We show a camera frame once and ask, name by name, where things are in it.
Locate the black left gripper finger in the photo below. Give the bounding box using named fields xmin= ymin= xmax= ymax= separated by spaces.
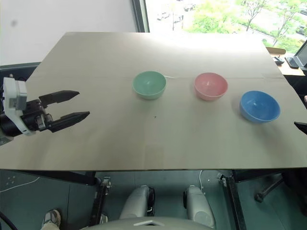
xmin=47 ymin=111 xmax=91 ymax=133
xmin=38 ymin=90 xmax=80 ymax=107

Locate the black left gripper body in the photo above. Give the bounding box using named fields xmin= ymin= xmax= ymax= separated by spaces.
xmin=20 ymin=99 xmax=53 ymax=132

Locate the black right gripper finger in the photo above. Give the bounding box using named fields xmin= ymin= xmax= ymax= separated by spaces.
xmin=294 ymin=121 xmax=307 ymax=135

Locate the person in dark clothing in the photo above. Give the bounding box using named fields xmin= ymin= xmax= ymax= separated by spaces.
xmin=283 ymin=74 xmax=307 ymax=110

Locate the blue bowl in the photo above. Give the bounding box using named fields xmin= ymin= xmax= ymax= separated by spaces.
xmin=239 ymin=90 xmax=281 ymax=124

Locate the black table crossbar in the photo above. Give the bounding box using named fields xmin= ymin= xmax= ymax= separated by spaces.
xmin=14 ymin=170 xmax=97 ymax=186

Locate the black desk phone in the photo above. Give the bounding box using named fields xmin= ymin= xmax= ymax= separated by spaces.
xmin=284 ymin=56 xmax=301 ymax=69

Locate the black computer monitor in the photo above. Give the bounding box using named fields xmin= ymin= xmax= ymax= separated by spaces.
xmin=294 ymin=39 xmax=307 ymax=71

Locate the black chair base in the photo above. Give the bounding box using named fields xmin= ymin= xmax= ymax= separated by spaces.
xmin=254 ymin=174 xmax=286 ymax=203

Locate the wooden side desk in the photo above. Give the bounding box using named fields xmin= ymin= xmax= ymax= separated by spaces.
xmin=265 ymin=46 xmax=307 ymax=76

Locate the green bowl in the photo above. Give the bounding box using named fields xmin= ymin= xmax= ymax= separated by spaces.
xmin=132 ymin=71 xmax=167 ymax=101

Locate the black table leg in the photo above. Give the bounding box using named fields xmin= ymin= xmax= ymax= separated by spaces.
xmin=217 ymin=171 xmax=248 ymax=230
xmin=89 ymin=176 xmax=112 ymax=227

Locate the red bowl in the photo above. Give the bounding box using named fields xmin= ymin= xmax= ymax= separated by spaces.
xmin=194 ymin=72 xmax=228 ymax=101

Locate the beige sneaker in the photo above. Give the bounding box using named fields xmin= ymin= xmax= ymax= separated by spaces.
xmin=41 ymin=209 xmax=61 ymax=230

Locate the silver left robot leg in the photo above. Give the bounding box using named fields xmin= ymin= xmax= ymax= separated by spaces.
xmin=119 ymin=184 xmax=155 ymax=220

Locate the silver robot leg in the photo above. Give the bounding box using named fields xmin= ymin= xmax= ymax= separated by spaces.
xmin=119 ymin=184 xmax=155 ymax=220
xmin=183 ymin=184 xmax=216 ymax=228

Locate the white parked car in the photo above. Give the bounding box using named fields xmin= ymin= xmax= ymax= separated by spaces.
xmin=156 ymin=11 xmax=171 ymax=21

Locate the silver right robot leg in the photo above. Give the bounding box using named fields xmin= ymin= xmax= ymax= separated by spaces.
xmin=183 ymin=184 xmax=216 ymax=228

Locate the silver robot torso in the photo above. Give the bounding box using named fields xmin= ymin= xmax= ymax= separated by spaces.
xmin=81 ymin=216 xmax=216 ymax=230

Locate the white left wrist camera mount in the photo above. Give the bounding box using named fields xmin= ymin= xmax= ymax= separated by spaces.
xmin=2 ymin=77 xmax=37 ymax=137

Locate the dark wall ledge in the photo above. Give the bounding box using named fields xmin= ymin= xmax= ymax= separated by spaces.
xmin=0 ymin=61 xmax=42 ymax=83

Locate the black floor cable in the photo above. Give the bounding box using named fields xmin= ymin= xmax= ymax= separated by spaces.
xmin=0 ymin=211 xmax=13 ymax=230

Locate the dark window frame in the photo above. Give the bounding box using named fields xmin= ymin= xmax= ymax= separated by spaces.
xmin=130 ymin=0 xmax=151 ymax=33

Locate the white hanging cable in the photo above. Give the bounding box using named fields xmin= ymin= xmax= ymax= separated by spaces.
xmin=199 ymin=170 xmax=205 ymax=195

